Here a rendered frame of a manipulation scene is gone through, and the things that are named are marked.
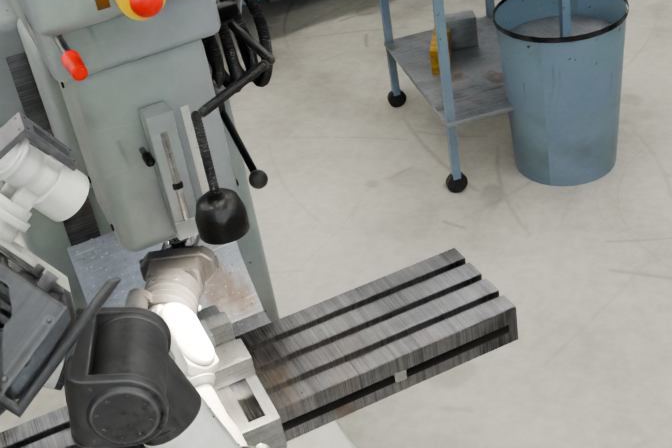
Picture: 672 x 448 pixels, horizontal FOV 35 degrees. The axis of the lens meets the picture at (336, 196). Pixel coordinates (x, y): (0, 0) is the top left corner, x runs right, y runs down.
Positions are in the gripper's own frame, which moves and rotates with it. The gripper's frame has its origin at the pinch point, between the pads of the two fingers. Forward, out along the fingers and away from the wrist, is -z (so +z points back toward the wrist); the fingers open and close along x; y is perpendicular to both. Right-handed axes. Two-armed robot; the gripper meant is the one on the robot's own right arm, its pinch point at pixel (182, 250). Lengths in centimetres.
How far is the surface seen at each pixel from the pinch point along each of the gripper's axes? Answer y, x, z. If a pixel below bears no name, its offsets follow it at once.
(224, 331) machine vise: 21.0, -2.3, -4.2
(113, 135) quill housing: -28.4, 1.9, 11.3
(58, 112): -25.7, 14.5, -4.3
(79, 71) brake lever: -46, -2, 29
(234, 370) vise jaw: 20.8, -5.2, 6.8
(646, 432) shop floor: 122, -92, -68
